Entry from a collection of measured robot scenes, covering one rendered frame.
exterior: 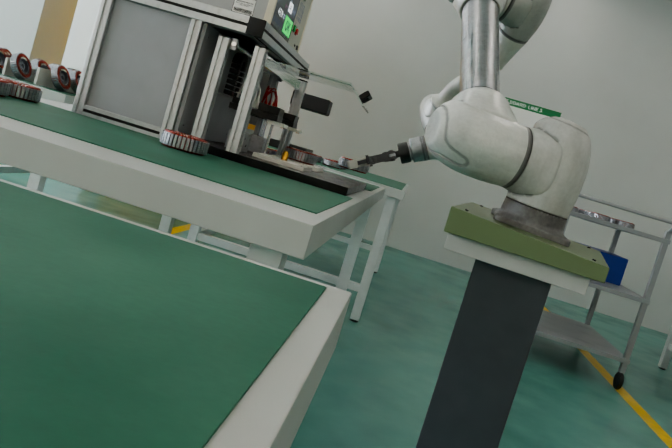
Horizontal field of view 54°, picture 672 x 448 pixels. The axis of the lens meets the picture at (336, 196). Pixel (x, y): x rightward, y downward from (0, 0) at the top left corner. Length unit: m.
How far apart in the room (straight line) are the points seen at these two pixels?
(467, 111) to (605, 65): 6.04
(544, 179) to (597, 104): 5.90
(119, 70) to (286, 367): 1.56
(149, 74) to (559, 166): 1.05
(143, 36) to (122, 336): 1.56
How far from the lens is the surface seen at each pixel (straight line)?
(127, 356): 0.29
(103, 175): 0.98
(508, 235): 1.50
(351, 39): 7.36
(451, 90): 2.36
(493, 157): 1.52
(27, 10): 5.83
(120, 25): 1.86
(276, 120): 1.87
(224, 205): 0.92
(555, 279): 1.52
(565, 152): 1.59
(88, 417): 0.24
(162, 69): 1.80
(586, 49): 7.51
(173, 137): 1.53
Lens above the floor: 0.86
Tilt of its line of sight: 4 degrees down
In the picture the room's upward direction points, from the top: 17 degrees clockwise
